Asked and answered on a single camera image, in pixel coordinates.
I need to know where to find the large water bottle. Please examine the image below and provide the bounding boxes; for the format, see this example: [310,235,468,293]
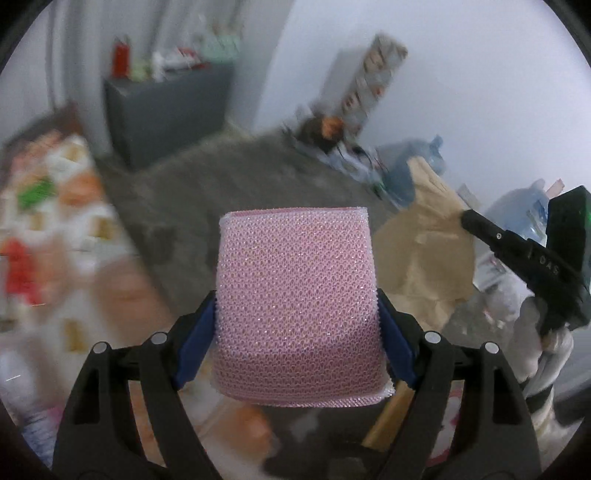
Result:
[485,179,549,245]

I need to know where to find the red thermos bottle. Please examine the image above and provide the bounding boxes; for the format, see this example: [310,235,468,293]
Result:
[111,36,131,79]

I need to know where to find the patterned tablecloth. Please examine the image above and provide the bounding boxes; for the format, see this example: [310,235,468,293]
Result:
[1,130,175,464]

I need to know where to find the grey cabinet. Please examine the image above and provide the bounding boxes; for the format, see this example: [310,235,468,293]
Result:
[103,63,235,171]

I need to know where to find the white gloved right hand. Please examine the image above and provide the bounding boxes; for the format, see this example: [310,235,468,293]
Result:
[486,287,574,448]

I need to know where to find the pink mesh sponge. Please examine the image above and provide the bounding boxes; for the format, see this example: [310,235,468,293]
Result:
[212,207,394,408]

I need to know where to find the brown paper bag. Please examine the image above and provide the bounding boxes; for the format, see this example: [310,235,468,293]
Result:
[373,157,475,331]

